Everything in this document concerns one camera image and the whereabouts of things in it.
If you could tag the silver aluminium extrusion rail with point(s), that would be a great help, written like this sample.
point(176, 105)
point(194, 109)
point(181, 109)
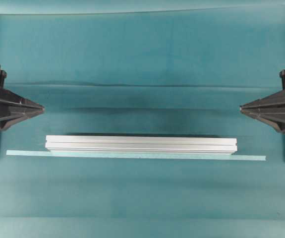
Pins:
point(141, 144)

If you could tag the light green tape strip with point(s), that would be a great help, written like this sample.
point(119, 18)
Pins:
point(174, 156)

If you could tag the teal table cloth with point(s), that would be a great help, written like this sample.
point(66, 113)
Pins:
point(174, 73)

